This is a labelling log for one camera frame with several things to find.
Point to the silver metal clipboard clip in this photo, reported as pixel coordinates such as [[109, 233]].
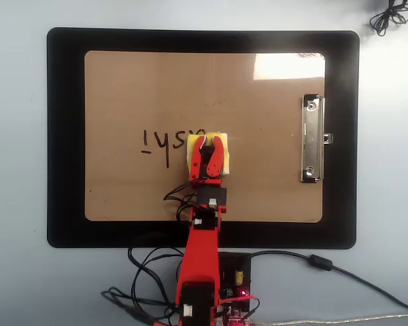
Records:
[[312, 142]]

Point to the yellow sponge with black knob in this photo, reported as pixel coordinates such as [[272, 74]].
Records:
[[227, 153]]

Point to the brown clipboard with writing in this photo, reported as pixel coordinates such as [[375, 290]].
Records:
[[190, 85]]

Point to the black rectangular desk mat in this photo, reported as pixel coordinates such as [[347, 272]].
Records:
[[64, 136]]

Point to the red robot arm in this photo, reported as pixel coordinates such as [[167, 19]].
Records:
[[200, 258]]

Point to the black controller board base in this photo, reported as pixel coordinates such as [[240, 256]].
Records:
[[236, 268]]

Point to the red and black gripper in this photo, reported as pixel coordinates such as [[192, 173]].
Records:
[[211, 195]]

